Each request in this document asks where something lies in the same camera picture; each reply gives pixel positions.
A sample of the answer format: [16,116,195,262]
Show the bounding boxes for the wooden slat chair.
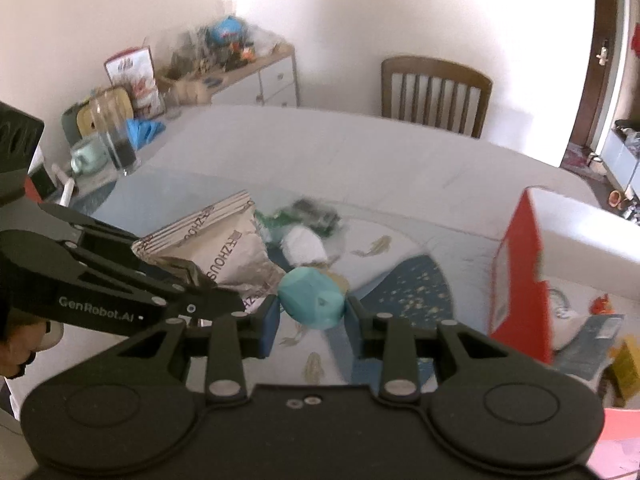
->
[381,55,492,139]

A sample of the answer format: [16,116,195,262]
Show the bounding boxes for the red orange toy figure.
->
[589,294,615,315]

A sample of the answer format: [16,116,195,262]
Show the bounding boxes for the white wall cabinet unit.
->
[598,0,640,201]

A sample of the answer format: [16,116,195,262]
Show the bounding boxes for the teal soft toy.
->
[278,266,345,330]

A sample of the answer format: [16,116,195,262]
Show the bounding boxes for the blue globe toy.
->
[206,15,245,47]

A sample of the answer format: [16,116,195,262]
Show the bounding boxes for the mint green mug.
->
[70,136,110,176]

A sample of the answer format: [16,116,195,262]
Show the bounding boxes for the tall glass jar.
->
[90,92,139,176]

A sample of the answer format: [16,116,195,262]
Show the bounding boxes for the green haired doll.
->
[255,209,299,246]

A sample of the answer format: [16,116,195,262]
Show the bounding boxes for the printed table mat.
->
[76,170,496,388]

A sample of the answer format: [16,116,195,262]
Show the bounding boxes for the orange slippers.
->
[608,190,636,210]

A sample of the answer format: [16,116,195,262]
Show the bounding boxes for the red white snack bag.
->
[104,47,165,119]

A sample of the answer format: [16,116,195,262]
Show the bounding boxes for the dark item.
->
[291,198,342,237]

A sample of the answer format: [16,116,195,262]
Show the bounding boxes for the red shoe box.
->
[488,188,639,388]

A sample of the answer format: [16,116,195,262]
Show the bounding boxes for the operator hand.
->
[1,309,64,379]

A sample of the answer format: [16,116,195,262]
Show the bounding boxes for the yellow small box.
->
[611,336,640,401]

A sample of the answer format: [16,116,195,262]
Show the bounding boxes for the brown entrance door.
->
[570,0,620,148]

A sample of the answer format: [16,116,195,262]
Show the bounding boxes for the blue cloth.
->
[126,118,166,151]

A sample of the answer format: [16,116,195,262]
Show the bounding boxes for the white mesh bag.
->
[280,224,329,266]

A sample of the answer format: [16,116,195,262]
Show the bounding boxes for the yellow tissue box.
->
[61,86,134,146]

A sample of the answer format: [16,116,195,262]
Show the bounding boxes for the white tooth plush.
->
[548,287,590,352]

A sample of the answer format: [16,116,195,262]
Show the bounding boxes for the white side cabinet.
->
[156,44,298,107]

